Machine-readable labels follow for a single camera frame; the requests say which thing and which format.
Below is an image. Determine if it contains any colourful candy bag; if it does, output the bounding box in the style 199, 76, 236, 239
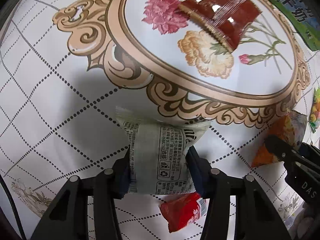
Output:
309, 87, 320, 133

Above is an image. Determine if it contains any orange snack packet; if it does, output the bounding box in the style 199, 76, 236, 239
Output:
251, 109, 307, 167

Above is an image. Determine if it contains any grey white snack packet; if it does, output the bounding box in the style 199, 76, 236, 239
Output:
116, 107, 210, 195

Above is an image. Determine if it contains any small red snack packet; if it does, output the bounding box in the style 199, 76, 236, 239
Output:
159, 192, 207, 233

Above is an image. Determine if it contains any cardboard milk carton box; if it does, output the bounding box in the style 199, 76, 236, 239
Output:
269, 0, 319, 51

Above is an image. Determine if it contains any dark red biscuit packet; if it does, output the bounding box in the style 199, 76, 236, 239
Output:
178, 0, 261, 53

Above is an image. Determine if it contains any patterned table mat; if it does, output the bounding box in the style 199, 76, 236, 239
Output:
1, 0, 319, 239

